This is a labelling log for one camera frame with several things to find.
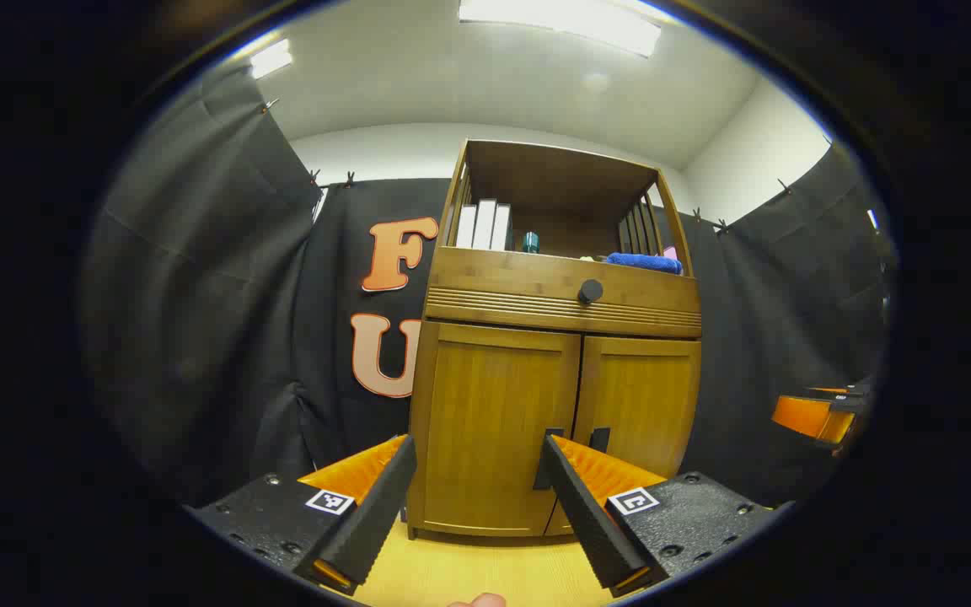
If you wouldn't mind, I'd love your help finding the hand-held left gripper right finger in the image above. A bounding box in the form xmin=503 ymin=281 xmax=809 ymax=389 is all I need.
xmin=539 ymin=434 xmax=797 ymax=599

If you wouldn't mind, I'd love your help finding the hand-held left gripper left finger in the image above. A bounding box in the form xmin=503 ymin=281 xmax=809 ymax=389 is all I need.
xmin=185 ymin=434 xmax=419 ymax=597

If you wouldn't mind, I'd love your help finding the wooden cabinet door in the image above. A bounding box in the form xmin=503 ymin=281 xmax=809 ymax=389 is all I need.
xmin=422 ymin=322 xmax=582 ymax=534
xmin=546 ymin=336 xmax=702 ymax=536

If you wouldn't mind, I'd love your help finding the wooden double-door shoe cabinet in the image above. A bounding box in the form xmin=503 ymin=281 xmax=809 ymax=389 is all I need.
xmin=405 ymin=139 xmax=704 ymax=540

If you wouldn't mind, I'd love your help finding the wooden cabinet drawer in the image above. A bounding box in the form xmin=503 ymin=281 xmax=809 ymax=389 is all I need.
xmin=425 ymin=246 xmax=702 ymax=338

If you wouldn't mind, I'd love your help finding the blue towel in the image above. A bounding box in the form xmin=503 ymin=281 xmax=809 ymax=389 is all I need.
xmin=604 ymin=252 xmax=684 ymax=276

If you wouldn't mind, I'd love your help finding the black backdrop cloth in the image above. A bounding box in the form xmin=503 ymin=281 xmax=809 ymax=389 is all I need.
xmin=81 ymin=63 xmax=895 ymax=507

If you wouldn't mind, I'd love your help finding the large ceiling light panel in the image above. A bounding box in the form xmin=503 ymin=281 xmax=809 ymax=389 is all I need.
xmin=459 ymin=0 xmax=662 ymax=58

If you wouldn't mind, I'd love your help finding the small ceiling light panel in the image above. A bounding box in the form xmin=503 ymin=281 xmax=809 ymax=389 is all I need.
xmin=249 ymin=39 xmax=294 ymax=80

